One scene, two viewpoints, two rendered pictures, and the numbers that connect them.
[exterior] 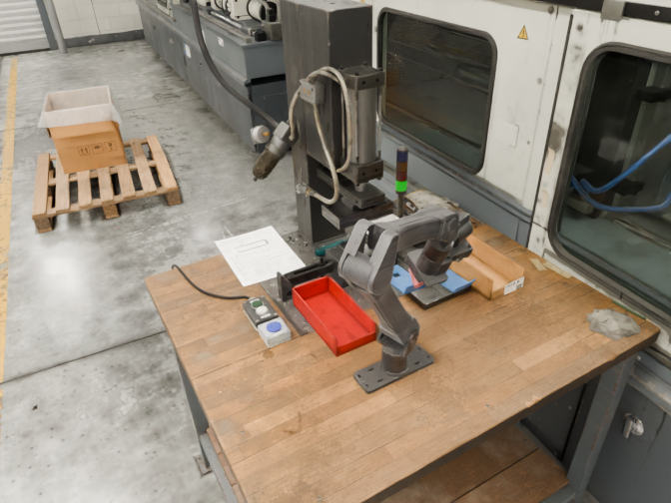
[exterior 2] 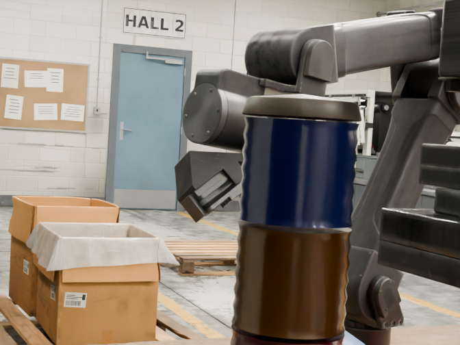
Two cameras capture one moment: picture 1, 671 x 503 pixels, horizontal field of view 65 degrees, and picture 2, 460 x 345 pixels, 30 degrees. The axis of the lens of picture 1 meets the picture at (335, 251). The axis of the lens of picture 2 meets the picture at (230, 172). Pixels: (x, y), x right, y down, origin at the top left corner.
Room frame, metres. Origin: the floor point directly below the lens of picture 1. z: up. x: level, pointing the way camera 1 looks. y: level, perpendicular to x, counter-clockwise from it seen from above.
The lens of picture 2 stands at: (1.89, -0.23, 1.19)
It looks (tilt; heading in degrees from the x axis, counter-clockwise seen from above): 3 degrees down; 184
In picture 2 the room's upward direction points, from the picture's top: 4 degrees clockwise
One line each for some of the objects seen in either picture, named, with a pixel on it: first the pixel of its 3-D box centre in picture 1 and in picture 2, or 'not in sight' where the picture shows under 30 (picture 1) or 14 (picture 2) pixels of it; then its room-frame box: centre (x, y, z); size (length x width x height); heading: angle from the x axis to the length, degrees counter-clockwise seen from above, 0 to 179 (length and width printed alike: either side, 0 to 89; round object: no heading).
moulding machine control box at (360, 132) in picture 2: not in sight; (361, 127); (-7.58, 0.58, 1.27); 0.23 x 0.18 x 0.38; 115
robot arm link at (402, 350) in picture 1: (396, 334); (361, 298); (0.94, -0.14, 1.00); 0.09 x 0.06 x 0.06; 45
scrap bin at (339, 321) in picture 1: (332, 312); not in sight; (1.12, 0.02, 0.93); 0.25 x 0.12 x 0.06; 29
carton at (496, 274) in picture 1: (477, 263); not in sight; (1.32, -0.43, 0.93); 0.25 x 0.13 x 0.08; 29
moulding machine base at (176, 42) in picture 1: (215, 41); not in sight; (7.00, 1.39, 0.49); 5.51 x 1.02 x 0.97; 25
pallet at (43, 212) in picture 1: (105, 177); not in sight; (3.97, 1.84, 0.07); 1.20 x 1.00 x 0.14; 22
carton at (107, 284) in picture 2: not in sight; (97, 280); (-2.25, -1.11, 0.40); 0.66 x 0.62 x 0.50; 26
